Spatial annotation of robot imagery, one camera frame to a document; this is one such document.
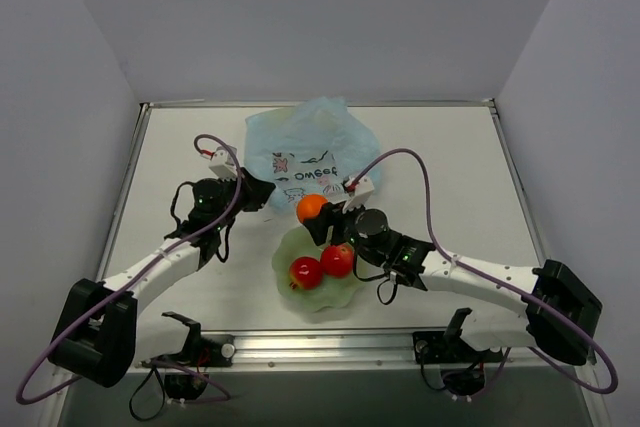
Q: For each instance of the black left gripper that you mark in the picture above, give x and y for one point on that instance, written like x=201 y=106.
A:
x=251 y=189

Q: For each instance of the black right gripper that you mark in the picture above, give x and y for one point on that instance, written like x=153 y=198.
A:
x=335 y=222

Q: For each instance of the orange fake orange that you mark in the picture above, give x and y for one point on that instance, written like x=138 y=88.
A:
x=309 y=207

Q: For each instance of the red fake apple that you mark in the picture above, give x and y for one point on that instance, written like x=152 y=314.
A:
x=336 y=260

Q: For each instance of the red fake pomegranate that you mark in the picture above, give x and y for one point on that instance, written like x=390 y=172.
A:
x=305 y=273

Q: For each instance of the light blue plastic bag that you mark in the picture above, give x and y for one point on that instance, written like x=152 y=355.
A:
x=311 y=127

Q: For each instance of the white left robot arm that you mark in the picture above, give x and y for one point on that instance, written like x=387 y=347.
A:
x=96 y=336

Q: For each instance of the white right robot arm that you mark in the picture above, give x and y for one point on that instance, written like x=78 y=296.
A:
x=554 y=311

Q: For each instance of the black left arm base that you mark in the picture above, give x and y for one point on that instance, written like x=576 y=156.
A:
x=176 y=343

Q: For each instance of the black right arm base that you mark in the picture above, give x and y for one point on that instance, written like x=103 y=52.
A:
x=450 y=365

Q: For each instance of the white printed inner bag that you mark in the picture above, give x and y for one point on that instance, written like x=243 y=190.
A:
x=296 y=177

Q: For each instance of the green flower-shaped glass bowl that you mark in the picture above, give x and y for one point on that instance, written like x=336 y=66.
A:
x=332 y=293

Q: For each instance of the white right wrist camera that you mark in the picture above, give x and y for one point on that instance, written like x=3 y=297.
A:
x=358 y=191

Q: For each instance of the aluminium front rail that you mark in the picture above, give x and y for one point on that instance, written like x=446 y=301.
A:
x=310 y=351

